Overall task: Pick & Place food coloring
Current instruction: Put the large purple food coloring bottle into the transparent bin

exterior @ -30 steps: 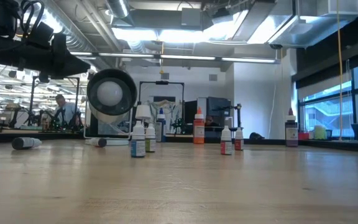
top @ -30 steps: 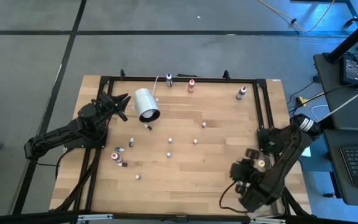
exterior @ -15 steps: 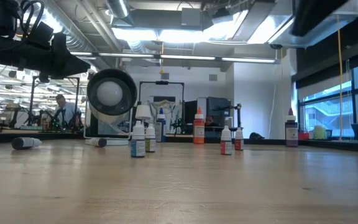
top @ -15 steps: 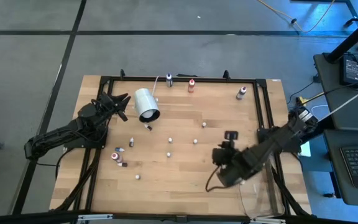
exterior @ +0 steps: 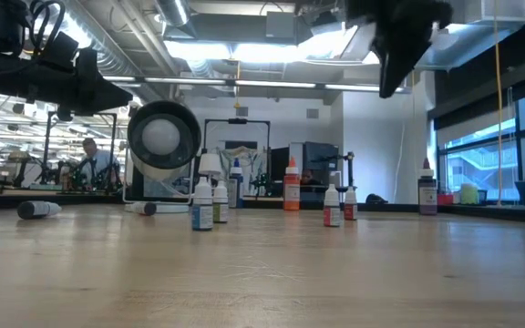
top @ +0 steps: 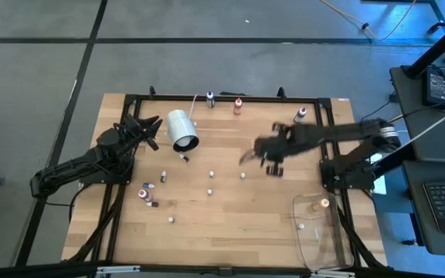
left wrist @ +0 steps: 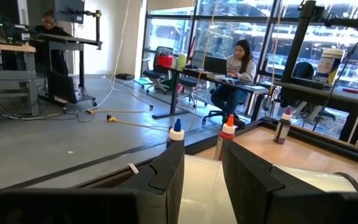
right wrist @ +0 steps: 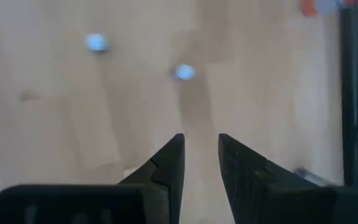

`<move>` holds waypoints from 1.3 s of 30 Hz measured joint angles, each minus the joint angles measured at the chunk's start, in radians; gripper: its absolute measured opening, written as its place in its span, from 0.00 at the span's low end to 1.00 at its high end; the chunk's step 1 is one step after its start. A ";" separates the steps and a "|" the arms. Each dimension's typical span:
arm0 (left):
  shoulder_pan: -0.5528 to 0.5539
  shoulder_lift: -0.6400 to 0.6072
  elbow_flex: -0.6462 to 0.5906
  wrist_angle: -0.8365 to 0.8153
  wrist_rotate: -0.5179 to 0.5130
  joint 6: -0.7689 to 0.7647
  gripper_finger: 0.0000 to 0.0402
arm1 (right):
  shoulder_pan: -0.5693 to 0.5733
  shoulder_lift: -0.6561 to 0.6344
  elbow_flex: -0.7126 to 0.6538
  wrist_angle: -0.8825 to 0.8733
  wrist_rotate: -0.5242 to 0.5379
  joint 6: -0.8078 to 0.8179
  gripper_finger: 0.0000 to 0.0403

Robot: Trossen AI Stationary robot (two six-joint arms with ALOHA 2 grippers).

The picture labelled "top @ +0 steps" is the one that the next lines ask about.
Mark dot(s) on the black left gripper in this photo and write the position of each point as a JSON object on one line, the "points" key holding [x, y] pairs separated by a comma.
{"points": [[134, 129]]}

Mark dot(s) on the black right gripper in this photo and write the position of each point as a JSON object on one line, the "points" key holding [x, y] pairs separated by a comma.
{"points": [[272, 148]]}

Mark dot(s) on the small brown-label dropper bottle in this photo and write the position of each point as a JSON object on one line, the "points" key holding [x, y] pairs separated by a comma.
{"points": [[242, 175]]}

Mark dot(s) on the white paper cup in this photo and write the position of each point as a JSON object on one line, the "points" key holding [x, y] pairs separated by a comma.
{"points": [[180, 127]]}

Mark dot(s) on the small dark dropper bottle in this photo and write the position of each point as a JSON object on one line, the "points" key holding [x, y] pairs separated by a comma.
{"points": [[153, 204], [184, 158], [163, 177]]}

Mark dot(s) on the large red food coloring bottle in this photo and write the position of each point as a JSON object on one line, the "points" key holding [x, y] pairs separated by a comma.
{"points": [[238, 108]]}

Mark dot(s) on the small blue dropper bottle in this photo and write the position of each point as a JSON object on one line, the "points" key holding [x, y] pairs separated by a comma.
{"points": [[148, 185]]}

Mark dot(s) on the small dark vial top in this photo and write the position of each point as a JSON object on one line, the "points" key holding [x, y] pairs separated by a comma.
{"points": [[210, 101]]}

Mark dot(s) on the small purple-label dropper bottle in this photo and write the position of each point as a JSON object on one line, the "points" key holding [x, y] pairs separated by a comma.
{"points": [[171, 219]]}

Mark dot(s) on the clear plastic container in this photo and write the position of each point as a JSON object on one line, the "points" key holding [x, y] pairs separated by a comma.
{"points": [[311, 239]]}

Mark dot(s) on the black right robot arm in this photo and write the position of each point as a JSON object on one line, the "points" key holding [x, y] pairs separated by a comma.
{"points": [[342, 133]]}

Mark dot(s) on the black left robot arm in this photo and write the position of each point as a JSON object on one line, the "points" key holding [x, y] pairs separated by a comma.
{"points": [[75, 166]]}

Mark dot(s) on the black clamp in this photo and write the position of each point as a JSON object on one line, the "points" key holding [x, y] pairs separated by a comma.
{"points": [[281, 92], [152, 92]]}

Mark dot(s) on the small white table sticker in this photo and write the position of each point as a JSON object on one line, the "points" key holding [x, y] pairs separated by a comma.
{"points": [[343, 99]]}

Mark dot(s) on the light blue box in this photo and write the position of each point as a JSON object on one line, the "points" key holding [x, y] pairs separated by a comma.
{"points": [[380, 187]]}

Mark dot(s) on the grey slanted rod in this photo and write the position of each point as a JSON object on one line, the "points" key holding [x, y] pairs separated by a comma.
{"points": [[435, 125]]}

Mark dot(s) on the black side desk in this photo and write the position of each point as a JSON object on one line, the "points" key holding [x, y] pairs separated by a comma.
{"points": [[439, 173]]}

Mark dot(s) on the black power adapter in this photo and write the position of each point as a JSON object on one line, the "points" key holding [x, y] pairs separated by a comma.
{"points": [[437, 87]]}

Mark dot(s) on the black stand pole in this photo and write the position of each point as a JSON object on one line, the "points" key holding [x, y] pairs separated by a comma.
{"points": [[439, 48]]}

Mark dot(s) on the black aluminium frame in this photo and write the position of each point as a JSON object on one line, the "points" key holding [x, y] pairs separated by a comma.
{"points": [[265, 99]]}

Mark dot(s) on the black flat bracket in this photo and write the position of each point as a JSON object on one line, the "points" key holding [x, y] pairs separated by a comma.
{"points": [[232, 93]]}

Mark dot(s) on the silver metal bracket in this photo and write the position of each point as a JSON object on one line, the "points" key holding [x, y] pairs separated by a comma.
{"points": [[332, 274], [118, 269]]}

